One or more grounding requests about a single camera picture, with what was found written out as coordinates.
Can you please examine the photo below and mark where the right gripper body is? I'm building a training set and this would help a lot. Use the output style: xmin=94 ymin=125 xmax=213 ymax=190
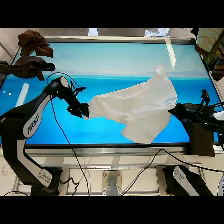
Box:
xmin=168 ymin=103 xmax=192 ymax=123

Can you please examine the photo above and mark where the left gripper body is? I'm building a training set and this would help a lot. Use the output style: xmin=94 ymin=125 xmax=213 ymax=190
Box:
xmin=66 ymin=98 xmax=91 ymax=119

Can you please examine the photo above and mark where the white T-shirt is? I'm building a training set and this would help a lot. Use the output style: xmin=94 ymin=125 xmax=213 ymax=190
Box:
xmin=87 ymin=64 xmax=180 ymax=145

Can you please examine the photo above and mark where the dark grey garment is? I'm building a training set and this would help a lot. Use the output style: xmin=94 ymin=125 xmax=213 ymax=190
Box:
xmin=186 ymin=121 xmax=216 ymax=158

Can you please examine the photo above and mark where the dark brown garment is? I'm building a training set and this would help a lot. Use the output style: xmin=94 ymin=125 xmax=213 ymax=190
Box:
xmin=0 ymin=55 xmax=57 ymax=82

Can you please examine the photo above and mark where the black cable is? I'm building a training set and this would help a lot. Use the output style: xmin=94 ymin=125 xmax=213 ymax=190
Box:
xmin=46 ymin=71 xmax=92 ymax=197
xmin=120 ymin=148 xmax=224 ymax=197

